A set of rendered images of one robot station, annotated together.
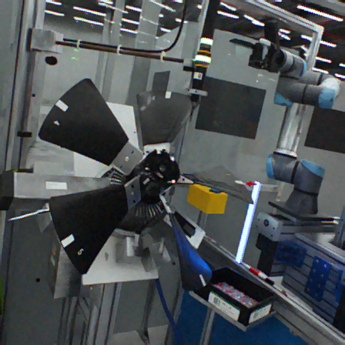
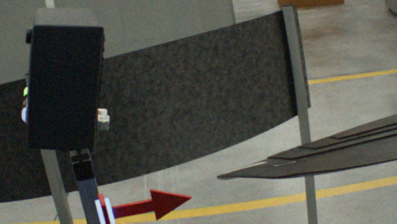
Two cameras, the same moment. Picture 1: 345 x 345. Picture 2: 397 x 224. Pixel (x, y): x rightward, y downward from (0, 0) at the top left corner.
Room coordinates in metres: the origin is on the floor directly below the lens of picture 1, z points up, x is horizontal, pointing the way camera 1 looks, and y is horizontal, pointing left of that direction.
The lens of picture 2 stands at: (1.74, -0.06, 1.38)
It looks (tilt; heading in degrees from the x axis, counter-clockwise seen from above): 16 degrees down; 203
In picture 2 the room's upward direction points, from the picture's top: 9 degrees counter-clockwise
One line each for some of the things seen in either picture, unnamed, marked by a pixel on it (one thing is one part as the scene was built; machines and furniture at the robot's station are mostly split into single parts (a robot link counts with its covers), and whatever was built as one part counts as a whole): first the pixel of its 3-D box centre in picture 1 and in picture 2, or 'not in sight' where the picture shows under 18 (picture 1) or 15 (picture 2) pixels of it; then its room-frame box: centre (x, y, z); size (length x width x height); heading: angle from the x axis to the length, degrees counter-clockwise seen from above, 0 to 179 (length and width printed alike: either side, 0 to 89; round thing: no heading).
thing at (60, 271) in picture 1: (64, 262); not in sight; (1.30, 0.35, 0.73); 0.15 x 0.09 x 0.22; 32
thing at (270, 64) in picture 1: (267, 57); not in sight; (1.35, -0.25, 1.63); 0.12 x 0.08 x 0.09; 132
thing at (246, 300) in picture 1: (232, 299); not in sight; (1.10, -0.27, 0.83); 0.19 x 0.14 x 0.02; 46
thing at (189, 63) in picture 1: (195, 77); not in sight; (1.14, -0.01, 1.50); 0.09 x 0.07 x 0.10; 67
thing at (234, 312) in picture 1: (234, 294); not in sight; (1.10, -0.27, 0.85); 0.22 x 0.17 x 0.07; 46
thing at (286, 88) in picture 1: (289, 92); not in sight; (1.45, -0.38, 1.54); 0.11 x 0.08 x 0.11; 63
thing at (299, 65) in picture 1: (291, 65); not in sight; (1.46, -0.36, 1.64); 0.11 x 0.08 x 0.09; 132
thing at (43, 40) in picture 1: (46, 41); not in sight; (1.38, 0.56, 1.54); 0.10 x 0.07 x 0.09; 67
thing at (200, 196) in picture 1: (206, 199); not in sight; (1.58, -0.17, 1.02); 0.16 x 0.10 x 0.11; 32
